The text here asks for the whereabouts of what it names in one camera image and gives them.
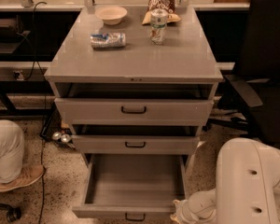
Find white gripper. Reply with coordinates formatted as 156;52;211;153
170;200;195;224

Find grey bottom drawer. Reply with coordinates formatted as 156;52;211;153
73;154;185;222

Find grey drawer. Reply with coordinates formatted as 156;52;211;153
73;135;199;155
55;98;213;126
73;154;185;222

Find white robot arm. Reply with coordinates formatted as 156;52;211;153
171;138;280;224

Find grey middle drawer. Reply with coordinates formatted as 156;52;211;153
73;135;199;155

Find grey drawer cabinet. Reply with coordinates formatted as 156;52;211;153
45;7;222;161

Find grey top drawer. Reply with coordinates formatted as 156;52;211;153
55;98;213;126

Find silver can on floor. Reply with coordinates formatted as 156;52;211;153
52;132;62;141
61;134;71;143

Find tan sneaker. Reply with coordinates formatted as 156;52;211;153
0;164;45;193

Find black office chair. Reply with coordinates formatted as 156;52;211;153
208;0;280;149

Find black chair caster base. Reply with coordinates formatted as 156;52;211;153
0;203;21;223

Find person leg beige trousers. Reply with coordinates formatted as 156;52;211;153
0;120;24;184

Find clear plastic water bottle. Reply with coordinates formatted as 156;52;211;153
150;8;168;44

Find long grey workbench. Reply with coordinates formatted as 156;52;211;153
0;0;280;82

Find white paper bowl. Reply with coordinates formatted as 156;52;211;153
95;6;127;25

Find brown chip bag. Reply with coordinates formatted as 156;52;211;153
142;0;181;25

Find black power cable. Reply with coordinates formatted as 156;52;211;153
16;1;49;224

